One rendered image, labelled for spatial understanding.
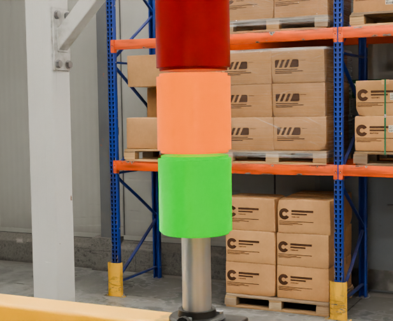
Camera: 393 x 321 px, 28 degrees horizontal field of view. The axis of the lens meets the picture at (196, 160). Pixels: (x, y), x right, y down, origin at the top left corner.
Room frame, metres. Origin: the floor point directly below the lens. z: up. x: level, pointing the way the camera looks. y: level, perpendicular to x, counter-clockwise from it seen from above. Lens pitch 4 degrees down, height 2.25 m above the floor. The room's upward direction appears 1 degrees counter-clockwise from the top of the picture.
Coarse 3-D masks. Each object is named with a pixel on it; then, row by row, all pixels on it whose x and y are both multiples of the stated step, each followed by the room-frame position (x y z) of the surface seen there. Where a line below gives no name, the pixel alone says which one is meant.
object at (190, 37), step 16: (160, 0) 0.53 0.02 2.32; (176, 0) 0.52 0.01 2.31; (192, 0) 0.52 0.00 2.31; (208, 0) 0.52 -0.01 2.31; (224, 0) 0.53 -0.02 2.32; (160, 16) 0.53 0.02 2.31; (176, 16) 0.52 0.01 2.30; (192, 16) 0.52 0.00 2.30; (208, 16) 0.52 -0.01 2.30; (224, 16) 0.53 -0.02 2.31; (160, 32) 0.53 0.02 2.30; (176, 32) 0.52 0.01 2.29; (192, 32) 0.52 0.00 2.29; (208, 32) 0.52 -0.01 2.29; (224, 32) 0.53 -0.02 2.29; (160, 48) 0.53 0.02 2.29; (176, 48) 0.52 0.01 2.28; (192, 48) 0.52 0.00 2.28; (208, 48) 0.52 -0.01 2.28; (224, 48) 0.53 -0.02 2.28; (160, 64) 0.53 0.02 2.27; (176, 64) 0.52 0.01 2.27; (192, 64) 0.52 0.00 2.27; (208, 64) 0.52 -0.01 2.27; (224, 64) 0.53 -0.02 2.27
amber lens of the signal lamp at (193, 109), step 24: (192, 72) 0.52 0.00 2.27; (216, 72) 0.52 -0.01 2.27; (168, 96) 0.52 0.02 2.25; (192, 96) 0.52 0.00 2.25; (216, 96) 0.52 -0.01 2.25; (168, 120) 0.52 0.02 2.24; (192, 120) 0.52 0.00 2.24; (216, 120) 0.52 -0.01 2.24; (168, 144) 0.52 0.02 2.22; (192, 144) 0.52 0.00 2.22; (216, 144) 0.52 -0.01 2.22
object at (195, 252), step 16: (192, 240) 0.53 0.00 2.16; (208, 240) 0.54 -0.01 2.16; (192, 256) 0.53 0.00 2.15; (208, 256) 0.54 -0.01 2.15; (192, 272) 0.53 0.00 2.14; (208, 272) 0.54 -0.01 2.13; (192, 288) 0.53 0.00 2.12; (208, 288) 0.54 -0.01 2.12; (192, 304) 0.53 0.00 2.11; (208, 304) 0.54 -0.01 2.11
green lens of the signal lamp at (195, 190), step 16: (160, 160) 0.53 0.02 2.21; (176, 160) 0.52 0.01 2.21; (192, 160) 0.52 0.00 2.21; (208, 160) 0.52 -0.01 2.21; (224, 160) 0.53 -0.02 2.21; (160, 176) 0.53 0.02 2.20; (176, 176) 0.52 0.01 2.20; (192, 176) 0.52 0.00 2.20; (208, 176) 0.52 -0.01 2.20; (224, 176) 0.53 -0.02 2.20; (160, 192) 0.53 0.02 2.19; (176, 192) 0.52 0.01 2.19; (192, 192) 0.52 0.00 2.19; (208, 192) 0.52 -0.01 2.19; (224, 192) 0.52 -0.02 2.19; (160, 208) 0.53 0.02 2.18; (176, 208) 0.52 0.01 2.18; (192, 208) 0.52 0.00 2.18; (208, 208) 0.52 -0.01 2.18; (224, 208) 0.52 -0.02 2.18; (160, 224) 0.53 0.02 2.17; (176, 224) 0.52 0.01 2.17; (192, 224) 0.52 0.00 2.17; (208, 224) 0.52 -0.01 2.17; (224, 224) 0.52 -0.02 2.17
